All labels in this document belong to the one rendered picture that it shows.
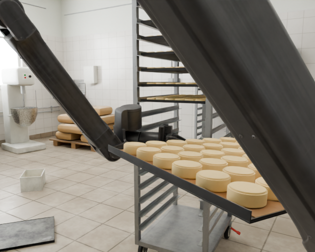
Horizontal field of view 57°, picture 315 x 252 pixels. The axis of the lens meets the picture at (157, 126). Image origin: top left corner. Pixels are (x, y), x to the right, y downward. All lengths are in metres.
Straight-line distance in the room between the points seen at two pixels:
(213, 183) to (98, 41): 5.80
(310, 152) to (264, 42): 0.07
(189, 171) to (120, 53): 5.35
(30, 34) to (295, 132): 0.51
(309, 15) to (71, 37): 4.48
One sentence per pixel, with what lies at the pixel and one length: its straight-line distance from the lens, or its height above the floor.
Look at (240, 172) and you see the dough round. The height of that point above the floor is 1.02.
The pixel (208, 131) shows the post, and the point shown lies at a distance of 1.58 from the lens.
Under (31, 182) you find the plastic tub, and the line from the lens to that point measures 3.42.
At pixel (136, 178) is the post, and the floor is 0.57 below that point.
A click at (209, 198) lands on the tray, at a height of 1.01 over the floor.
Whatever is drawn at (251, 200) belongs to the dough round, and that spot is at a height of 1.02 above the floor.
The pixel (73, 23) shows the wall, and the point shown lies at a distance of 6.69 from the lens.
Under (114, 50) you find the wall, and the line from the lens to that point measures 5.86.
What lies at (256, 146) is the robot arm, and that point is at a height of 1.12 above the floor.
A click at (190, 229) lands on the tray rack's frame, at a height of 0.15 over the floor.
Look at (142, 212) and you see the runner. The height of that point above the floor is 0.32.
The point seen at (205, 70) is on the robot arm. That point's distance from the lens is 0.18.
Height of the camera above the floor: 1.16
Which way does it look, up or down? 9 degrees down
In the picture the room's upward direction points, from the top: straight up
